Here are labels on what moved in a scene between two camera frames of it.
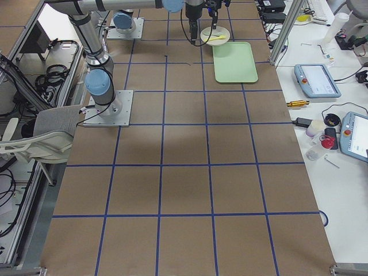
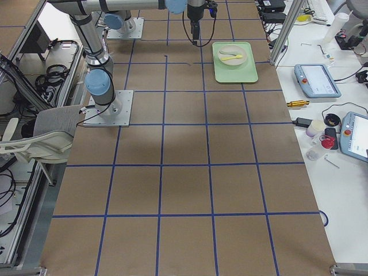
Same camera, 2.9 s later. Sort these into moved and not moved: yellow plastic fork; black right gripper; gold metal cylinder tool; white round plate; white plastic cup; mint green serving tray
Moved: white round plate; yellow plastic fork
Not moved: white plastic cup; black right gripper; gold metal cylinder tool; mint green serving tray
